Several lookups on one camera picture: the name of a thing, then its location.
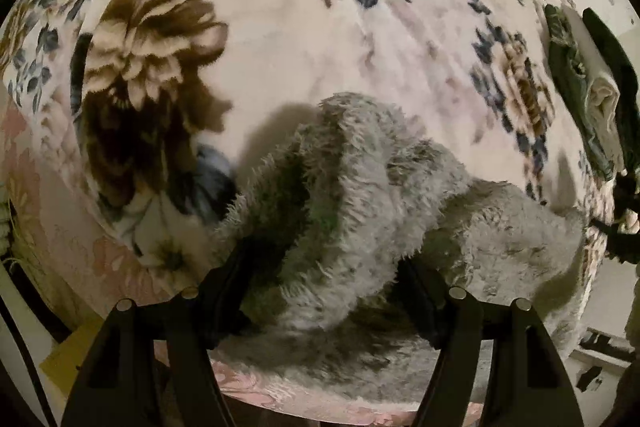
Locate grey fluffy pants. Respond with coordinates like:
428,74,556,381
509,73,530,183
212,92,588,385

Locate dark green garment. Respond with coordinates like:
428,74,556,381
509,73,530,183
544,4,640,180

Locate pink patterned bedsheet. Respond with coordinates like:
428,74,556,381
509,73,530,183
0,92,426,425

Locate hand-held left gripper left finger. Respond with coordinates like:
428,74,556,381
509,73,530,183
60,251,252,427

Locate white shelf unit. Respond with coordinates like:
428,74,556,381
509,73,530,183
570,252,640,395

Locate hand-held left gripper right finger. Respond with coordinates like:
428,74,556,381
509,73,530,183
399,257,586,427

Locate white folded cloth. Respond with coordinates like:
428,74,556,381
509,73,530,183
562,4,626,172

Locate yellow paper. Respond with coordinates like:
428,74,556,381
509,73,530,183
39,312,103,400

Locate floral fleece blanket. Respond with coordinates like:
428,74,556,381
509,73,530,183
0,0,616,278

